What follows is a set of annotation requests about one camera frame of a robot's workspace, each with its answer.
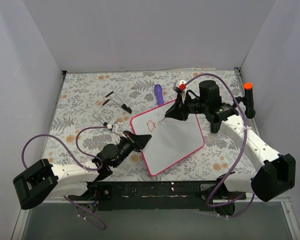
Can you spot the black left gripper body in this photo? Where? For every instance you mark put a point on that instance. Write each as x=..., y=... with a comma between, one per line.
x=133, y=141

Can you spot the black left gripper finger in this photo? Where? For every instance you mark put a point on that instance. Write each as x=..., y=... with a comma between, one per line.
x=140, y=138
x=139, y=147

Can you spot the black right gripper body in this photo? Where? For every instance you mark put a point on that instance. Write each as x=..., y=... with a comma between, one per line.
x=182, y=108

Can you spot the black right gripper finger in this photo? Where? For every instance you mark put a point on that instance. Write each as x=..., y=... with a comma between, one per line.
x=179, y=105
x=177, y=114

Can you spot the pink framed whiteboard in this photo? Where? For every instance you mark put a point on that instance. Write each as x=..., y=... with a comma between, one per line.
x=172, y=140

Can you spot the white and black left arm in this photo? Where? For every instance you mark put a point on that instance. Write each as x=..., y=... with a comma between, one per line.
x=44, y=180

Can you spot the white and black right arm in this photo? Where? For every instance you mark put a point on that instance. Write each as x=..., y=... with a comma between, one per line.
x=274, y=174

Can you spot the black microphone with grey head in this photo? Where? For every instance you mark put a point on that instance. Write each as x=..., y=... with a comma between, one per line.
x=214, y=127

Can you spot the black stick with orange tip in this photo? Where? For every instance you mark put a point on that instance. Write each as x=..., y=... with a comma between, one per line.
x=248, y=100

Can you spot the floral patterned table mat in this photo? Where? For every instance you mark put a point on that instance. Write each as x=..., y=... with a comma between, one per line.
x=75, y=135

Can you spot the white wire whiteboard stand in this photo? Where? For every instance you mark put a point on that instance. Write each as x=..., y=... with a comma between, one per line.
x=109, y=108

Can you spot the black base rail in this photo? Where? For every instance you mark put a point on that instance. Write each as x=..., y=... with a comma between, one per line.
x=147, y=195

